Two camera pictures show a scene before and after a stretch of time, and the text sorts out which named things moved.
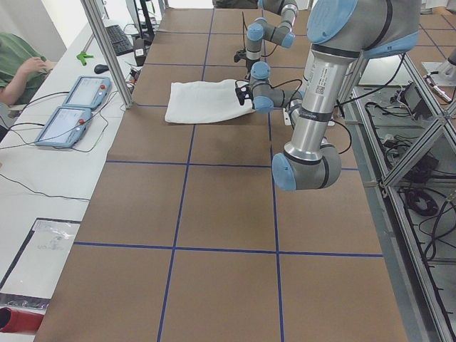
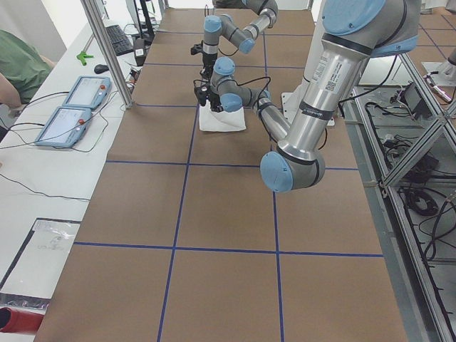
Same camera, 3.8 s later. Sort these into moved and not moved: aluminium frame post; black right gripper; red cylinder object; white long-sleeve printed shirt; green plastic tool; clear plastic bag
Moved: black right gripper; white long-sleeve printed shirt
Not moved: aluminium frame post; red cylinder object; green plastic tool; clear plastic bag
